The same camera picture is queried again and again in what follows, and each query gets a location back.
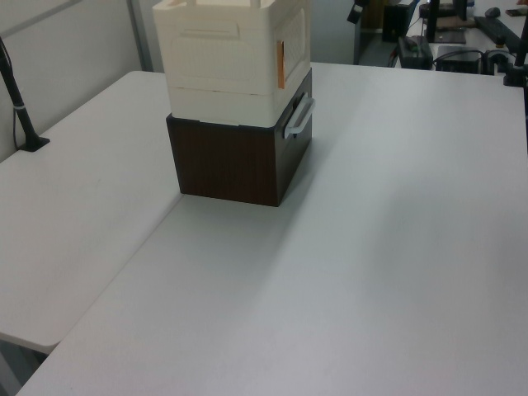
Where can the black computer tower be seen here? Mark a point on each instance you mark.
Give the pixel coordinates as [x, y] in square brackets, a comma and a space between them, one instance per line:
[395, 22]

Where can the grey computer mouse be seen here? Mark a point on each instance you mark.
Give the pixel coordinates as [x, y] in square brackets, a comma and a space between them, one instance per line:
[493, 12]

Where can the black keyboard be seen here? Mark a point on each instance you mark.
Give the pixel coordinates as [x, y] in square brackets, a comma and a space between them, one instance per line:
[497, 29]

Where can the black device with green parts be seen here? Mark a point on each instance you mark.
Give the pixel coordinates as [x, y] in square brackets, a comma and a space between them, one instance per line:
[414, 53]

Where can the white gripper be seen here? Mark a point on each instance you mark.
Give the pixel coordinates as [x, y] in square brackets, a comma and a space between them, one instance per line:
[359, 2]

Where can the cream cabinet door with latch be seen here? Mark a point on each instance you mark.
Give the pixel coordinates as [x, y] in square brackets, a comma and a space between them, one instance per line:
[297, 45]

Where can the grey metal partition post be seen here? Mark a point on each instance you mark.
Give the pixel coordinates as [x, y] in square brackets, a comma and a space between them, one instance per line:
[142, 37]

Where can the black equipment box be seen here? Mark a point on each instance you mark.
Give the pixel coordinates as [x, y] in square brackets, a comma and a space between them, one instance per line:
[458, 59]

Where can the dark brown wooden drawer box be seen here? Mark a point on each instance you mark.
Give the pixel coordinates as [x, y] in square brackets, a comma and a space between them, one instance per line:
[222, 165]

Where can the black monitor stand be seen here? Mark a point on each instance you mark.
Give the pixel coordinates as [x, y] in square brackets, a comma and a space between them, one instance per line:
[447, 37]

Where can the cream plastic cabinet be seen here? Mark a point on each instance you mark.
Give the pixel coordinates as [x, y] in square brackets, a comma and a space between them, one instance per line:
[214, 53]

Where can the black camera pole with base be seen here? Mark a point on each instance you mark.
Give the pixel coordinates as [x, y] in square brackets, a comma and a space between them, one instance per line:
[24, 123]

